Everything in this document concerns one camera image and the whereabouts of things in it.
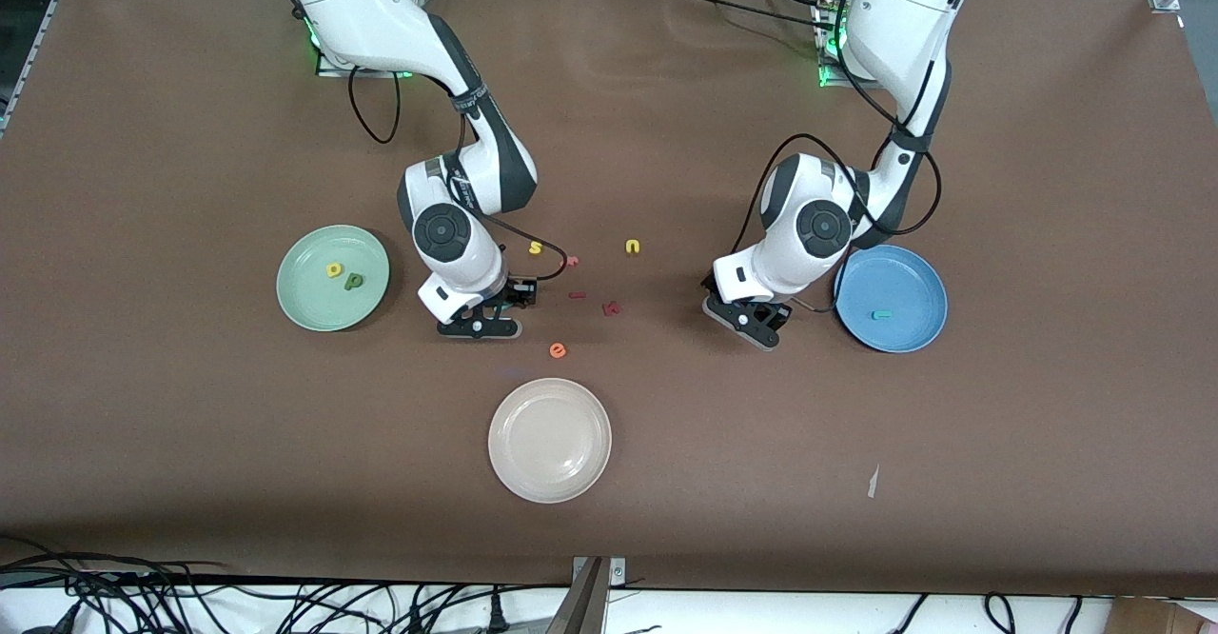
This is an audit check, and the blue plate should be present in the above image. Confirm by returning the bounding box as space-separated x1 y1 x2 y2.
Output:
835 245 950 354

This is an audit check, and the green plate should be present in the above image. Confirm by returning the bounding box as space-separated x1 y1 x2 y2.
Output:
275 224 391 333

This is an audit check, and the beige plate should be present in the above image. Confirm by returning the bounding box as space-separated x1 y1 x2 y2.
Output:
487 377 613 505

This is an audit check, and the grey diagonal beam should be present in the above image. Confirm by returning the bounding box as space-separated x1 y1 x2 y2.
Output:
544 558 610 634

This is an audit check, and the cardboard box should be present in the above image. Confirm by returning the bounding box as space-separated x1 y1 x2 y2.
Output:
1107 596 1218 634

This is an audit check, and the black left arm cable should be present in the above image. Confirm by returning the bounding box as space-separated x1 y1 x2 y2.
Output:
733 0 945 316

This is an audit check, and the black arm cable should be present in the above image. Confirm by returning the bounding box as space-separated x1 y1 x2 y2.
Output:
347 68 572 283
733 0 945 316

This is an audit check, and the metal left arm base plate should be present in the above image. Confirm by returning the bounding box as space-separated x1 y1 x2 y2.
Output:
811 0 919 90

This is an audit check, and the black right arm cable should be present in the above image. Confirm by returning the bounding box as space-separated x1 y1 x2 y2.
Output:
347 68 572 283

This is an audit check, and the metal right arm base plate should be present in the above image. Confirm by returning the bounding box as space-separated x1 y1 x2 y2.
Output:
315 39 420 79

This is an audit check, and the metal table bracket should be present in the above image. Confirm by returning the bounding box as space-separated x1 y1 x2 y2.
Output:
571 556 628 586

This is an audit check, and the tangled black cable bundle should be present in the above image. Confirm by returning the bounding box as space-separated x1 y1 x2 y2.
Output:
0 537 572 634

